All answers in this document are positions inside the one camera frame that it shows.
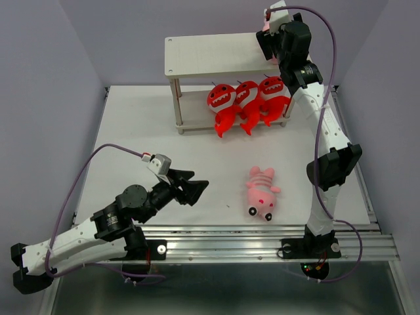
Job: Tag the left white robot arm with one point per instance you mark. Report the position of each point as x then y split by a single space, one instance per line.
112 233

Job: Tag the red shark plush toy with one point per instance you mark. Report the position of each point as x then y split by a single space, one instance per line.
250 102

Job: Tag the red shark plush white belly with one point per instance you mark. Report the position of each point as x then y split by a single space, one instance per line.
272 91

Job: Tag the white two-tier shelf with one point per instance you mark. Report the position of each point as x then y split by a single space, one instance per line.
217 58

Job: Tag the red plush purple horn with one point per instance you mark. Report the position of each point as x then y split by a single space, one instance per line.
222 101

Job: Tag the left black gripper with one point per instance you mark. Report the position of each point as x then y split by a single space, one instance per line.
193 189

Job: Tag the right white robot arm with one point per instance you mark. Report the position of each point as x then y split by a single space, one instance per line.
334 154

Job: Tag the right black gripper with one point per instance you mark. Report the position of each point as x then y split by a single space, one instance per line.
264 40

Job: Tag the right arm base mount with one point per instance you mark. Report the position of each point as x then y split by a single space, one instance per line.
313 250

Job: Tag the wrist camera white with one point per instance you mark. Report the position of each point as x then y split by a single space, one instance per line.
158 164
276 18

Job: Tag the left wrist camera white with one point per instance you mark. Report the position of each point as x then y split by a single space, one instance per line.
158 164

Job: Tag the aluminium rail frame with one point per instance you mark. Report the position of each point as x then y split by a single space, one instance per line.
217 230

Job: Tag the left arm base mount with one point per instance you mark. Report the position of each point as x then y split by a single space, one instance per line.
137 262

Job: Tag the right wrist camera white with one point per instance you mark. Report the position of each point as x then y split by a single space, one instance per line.
276 18

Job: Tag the pink striped plush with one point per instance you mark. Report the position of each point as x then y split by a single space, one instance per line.
261 193
266 27

